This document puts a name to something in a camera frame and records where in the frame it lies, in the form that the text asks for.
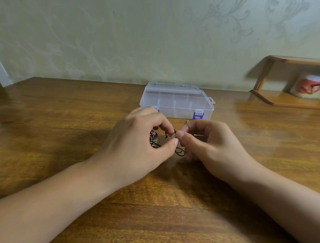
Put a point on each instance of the clear plastic organizer box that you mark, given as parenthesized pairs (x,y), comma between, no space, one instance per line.
(175,99)

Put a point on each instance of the wooden shelf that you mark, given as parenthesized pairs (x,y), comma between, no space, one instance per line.
(287,98)

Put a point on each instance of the person's right hand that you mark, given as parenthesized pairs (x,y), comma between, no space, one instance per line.
(220,147)

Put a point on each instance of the white printed mug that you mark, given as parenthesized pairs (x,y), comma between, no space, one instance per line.
(306,86)

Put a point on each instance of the person's left forearm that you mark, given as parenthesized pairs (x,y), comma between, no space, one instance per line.
(45,208)

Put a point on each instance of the person's right forearm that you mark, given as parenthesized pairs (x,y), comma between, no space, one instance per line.
(285,205)

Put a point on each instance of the person's left hand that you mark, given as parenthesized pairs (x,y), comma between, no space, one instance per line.
(130,150)

